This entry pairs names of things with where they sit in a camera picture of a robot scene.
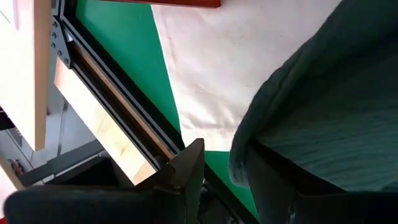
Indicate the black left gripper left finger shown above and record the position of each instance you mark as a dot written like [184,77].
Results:
[124,205]

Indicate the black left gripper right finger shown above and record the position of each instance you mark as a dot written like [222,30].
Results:
[273,193]

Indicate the dark green garment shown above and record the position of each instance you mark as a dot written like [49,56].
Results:
[326,109]

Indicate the white printed tote bag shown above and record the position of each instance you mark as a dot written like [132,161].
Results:
[217,62]

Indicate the red plastic laundry bin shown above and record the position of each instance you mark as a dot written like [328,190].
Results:
[186,3]

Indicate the green table mat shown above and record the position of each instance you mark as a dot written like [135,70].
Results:
[124,37]

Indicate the light wooden desk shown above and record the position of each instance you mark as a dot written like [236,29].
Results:
[18,62]

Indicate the black aluminium table frame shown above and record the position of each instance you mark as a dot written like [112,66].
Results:
[141,99]

